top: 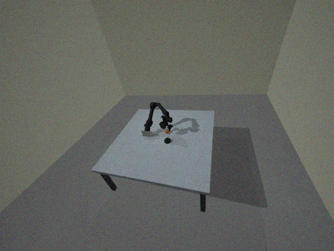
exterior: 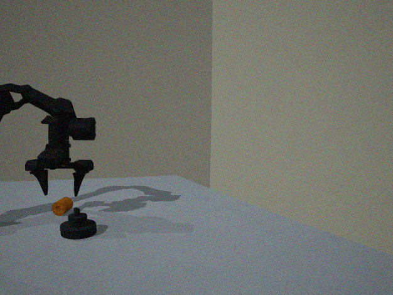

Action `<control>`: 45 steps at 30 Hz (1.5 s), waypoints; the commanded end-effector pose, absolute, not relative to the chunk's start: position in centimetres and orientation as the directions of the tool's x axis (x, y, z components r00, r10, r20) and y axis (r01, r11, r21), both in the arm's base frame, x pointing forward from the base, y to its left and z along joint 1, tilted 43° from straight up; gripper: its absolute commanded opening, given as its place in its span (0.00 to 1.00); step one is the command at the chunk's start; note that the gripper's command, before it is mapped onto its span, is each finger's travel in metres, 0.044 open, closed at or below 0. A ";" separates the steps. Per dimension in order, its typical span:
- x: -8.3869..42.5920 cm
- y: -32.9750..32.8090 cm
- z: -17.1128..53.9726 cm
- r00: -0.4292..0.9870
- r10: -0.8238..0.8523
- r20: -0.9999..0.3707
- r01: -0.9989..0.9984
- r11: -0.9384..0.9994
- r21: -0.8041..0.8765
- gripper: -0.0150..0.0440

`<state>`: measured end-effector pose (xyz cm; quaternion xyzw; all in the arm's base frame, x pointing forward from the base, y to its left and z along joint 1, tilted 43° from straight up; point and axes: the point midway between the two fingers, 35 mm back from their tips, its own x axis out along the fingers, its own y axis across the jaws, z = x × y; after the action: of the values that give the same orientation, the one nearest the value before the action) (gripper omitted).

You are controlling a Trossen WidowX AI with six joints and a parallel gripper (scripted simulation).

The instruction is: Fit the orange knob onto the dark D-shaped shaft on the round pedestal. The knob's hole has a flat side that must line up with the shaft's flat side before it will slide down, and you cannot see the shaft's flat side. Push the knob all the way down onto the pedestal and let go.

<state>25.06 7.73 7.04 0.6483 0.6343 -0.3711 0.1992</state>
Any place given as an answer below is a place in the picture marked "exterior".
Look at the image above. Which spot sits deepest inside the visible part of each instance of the orange cylinder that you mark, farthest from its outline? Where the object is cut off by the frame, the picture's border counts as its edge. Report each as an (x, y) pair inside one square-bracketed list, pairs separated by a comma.
[(62, 206)]

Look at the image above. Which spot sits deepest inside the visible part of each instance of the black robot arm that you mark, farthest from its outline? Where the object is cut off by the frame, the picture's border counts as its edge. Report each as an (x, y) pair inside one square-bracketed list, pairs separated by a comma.
[(62, 121)]

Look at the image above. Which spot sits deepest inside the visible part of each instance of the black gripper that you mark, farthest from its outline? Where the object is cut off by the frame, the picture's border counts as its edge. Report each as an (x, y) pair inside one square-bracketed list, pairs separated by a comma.
[(81, 167)]

